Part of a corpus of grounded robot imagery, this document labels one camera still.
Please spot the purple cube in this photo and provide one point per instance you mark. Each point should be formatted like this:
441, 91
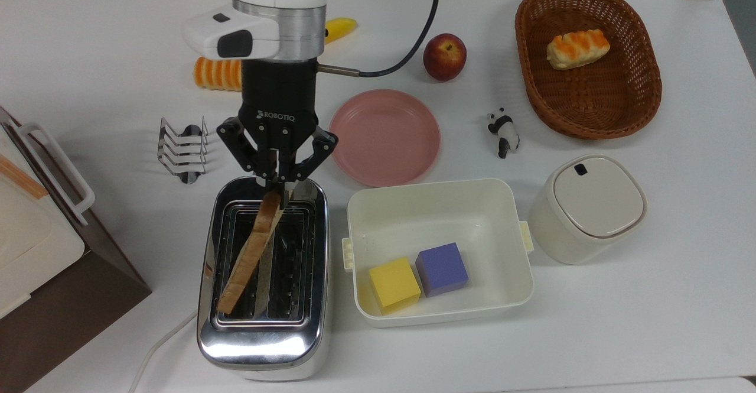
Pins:
442, 269

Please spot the red apple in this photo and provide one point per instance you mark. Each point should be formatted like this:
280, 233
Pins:
444, 57

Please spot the long orange striped bread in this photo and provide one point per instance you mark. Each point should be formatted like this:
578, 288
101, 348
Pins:
218, 75

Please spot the white plastic container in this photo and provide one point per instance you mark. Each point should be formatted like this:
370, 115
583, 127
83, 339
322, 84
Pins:
443, 216

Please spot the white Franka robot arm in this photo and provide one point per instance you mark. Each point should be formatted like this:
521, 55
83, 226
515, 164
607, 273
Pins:
277, 9

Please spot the white bin with lid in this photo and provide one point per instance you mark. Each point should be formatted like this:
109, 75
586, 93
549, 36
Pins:
590, 204

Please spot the small orange glazed bread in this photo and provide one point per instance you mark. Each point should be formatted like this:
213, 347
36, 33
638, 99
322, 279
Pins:
577, 48

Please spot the pink plate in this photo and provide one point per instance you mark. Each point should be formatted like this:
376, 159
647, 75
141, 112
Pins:
384, 139

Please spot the yellow cube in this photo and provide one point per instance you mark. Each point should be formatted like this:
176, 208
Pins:
394, 283

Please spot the brown wicker basket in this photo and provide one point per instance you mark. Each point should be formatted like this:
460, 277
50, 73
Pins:
590, 103

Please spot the yellow banana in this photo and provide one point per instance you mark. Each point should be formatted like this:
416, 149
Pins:
341, 28

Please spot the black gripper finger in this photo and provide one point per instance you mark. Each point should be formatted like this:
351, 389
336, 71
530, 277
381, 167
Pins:
239, 145
313, 150

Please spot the cream and chrome toaster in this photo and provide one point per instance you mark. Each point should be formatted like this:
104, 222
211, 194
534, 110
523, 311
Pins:
236, 346

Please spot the metal toast rack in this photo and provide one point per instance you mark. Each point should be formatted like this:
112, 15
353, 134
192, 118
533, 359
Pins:
183, 150

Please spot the white brown appliance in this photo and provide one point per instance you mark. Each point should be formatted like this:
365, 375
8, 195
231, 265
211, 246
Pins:
77, 322

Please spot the toast bread slice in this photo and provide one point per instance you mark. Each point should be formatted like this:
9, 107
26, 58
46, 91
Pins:
251, 257

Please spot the panda figurine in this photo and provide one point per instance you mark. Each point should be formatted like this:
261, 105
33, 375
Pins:
504, 133

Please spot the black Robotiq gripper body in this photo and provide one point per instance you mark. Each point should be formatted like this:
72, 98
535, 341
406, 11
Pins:
277, 97

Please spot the cream wooden cabinet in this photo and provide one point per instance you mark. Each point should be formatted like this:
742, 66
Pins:
29, 233

